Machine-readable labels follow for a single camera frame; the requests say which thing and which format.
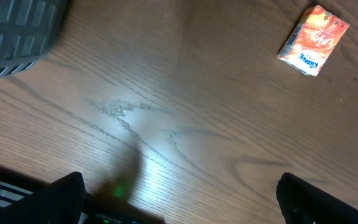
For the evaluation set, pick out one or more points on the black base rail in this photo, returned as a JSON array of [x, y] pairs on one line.
[[109, 205]]

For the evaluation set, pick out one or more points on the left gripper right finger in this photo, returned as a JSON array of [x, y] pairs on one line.
[[301, 202]]

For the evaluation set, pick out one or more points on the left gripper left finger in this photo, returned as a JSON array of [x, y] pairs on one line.
[[59, 202]]

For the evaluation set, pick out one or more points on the orange tissue pack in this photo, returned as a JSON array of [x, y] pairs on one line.
[[312, 40]]

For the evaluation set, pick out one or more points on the grey plastic shopping basket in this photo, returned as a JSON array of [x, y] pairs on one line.
[[28, 32]]

